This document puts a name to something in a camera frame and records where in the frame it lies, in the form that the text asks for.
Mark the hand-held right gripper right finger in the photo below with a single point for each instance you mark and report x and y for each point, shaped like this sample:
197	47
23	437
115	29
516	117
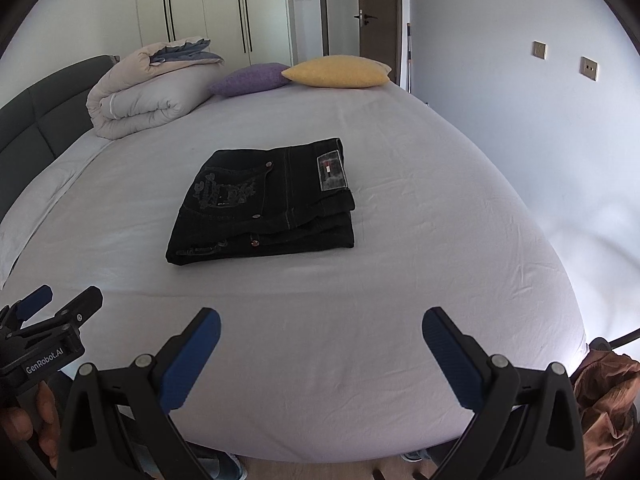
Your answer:
450	355

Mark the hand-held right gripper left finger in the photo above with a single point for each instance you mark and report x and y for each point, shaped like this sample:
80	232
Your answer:
192	360

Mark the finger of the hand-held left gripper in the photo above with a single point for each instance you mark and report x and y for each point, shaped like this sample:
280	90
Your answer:
35	300
80	307

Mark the black pants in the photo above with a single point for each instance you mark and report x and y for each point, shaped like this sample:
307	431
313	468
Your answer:
240	220

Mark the person's left hand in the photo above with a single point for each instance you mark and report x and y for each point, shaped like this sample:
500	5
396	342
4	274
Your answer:
45	410

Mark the grey teal shoe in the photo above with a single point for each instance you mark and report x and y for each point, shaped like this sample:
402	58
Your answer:
415	456
235	467

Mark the bed with white sheet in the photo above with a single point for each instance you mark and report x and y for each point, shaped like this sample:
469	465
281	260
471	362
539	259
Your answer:
350	285

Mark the brown crumpled cloth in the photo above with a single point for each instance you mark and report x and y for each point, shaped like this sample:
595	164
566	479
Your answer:
605	400

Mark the grey upholstered headboard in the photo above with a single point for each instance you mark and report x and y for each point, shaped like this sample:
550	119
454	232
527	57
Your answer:
30	120

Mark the folded beige duvet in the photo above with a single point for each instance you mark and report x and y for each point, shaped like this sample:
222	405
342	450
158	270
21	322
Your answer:
145	95

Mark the purple pillow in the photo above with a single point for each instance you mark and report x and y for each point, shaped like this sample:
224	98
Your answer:
250	80

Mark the thin striped pole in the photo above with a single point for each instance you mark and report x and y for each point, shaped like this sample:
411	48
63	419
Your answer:
410	60

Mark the yellow pillow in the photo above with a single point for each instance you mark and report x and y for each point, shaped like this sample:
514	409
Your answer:
335	72

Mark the white wardrobe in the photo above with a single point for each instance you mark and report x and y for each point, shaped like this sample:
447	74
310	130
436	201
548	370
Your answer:
220	5

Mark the brass wall switch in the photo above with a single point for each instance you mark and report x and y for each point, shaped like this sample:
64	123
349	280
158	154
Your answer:
539	50
588	68

